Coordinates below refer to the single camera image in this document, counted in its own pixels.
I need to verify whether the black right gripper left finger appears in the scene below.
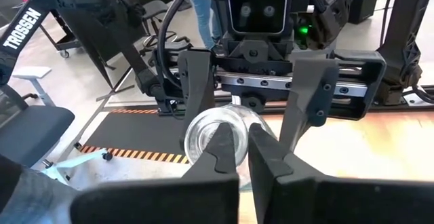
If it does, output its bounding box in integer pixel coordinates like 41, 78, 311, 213
69, 122, 241, 224

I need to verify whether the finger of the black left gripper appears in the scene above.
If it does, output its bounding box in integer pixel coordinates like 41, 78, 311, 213
177, 46, 217, 151
278, 58, 340, 153

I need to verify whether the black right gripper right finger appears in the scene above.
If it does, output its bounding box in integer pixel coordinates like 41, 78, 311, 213
247, 122, 434, 224

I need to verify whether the clear glass jar vase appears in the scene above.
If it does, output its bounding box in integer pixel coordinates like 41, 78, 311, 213
183, 103, 277, 191

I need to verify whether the person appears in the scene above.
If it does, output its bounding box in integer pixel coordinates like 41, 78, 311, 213
184, 0, 223, 50

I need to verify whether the black hazard-striped floor mat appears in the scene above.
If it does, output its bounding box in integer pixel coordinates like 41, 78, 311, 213
79, 107, 191, 166

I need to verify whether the black office chair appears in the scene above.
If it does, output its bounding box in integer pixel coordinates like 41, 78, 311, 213
138, 0, 193, 57

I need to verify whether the grey office chair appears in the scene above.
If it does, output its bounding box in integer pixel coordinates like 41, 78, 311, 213
0, 66, 115, 187

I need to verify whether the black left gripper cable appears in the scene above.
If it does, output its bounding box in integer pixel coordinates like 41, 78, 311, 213
157, 0, 227, 91

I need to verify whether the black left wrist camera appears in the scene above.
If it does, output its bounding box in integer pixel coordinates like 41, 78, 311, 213
223, 0, 293, 37

